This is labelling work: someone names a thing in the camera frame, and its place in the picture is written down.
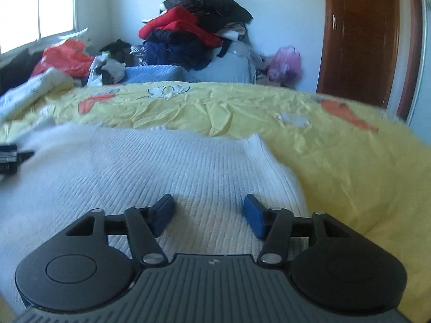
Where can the black clothing by window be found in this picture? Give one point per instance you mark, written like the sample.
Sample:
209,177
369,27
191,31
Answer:
19,69

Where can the black clothes on pile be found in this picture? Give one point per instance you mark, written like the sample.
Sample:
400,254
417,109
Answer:
213,15

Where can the white crumpled plastic bag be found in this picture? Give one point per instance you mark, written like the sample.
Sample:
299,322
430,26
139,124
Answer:
105,70

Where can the light blue folded blanket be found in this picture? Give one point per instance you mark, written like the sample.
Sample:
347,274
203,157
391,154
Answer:
157,73

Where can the white knit sweater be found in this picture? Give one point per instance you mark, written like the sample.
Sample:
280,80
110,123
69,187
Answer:
77,167

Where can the yellow floral bed quilt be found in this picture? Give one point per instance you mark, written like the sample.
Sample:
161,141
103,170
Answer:
375,180

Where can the white patterned bed sheet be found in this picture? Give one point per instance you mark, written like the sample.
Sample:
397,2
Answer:
15,101

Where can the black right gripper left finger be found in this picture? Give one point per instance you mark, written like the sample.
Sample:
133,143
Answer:
142,227

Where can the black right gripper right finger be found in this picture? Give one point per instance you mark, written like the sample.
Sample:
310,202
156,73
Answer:
275,228

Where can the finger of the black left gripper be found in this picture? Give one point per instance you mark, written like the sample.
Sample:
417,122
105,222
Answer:
11,158

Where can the red jacket on pile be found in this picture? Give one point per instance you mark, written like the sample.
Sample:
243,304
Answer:
179,19

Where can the grey bedding bundle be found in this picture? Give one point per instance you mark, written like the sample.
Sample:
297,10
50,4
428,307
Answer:
238,65

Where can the red plastic bag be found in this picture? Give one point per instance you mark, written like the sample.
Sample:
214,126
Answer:
67,56

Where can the dark navy clothes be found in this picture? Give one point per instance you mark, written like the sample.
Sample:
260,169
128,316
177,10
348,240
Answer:
180,48

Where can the bright window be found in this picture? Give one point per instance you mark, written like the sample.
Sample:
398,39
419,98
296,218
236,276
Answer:
29,21

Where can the brown wooden door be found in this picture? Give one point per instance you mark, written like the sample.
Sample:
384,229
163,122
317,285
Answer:
372,52

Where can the pink plastic bag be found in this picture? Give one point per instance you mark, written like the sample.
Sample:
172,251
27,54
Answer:
286,66

